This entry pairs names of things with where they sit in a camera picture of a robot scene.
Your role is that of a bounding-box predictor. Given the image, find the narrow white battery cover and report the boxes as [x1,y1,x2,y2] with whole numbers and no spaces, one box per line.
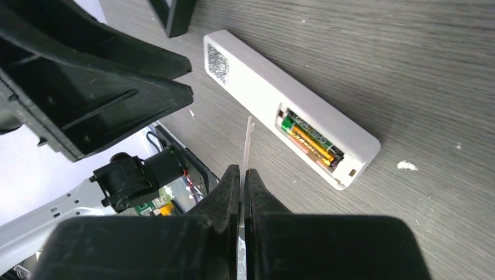
[238,115,256,280]

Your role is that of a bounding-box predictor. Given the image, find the green yellow battery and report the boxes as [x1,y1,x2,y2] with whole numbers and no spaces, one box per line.
[286,109,344,158]

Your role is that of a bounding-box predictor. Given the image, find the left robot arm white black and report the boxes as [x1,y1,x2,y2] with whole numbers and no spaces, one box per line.
[1,1,193,271]

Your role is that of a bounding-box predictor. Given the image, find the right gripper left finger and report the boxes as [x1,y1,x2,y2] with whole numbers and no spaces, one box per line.
[32,164,240,279]

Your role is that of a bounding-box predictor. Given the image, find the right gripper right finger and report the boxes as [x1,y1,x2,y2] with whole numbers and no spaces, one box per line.
[245,169,431,279]

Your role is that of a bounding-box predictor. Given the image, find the gold green AAA battery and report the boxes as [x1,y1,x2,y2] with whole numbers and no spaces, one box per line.
[281,116,337,168]

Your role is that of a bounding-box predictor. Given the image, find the long white remote control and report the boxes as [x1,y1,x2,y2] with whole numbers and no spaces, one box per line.
[203,30,381,190]

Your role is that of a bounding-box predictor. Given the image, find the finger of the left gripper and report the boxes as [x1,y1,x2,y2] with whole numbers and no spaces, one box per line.
[1,58,193,162]
[1,1,192,80]

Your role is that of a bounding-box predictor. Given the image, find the black framed display box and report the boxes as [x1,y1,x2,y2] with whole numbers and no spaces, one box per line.
[149,0,197,38]

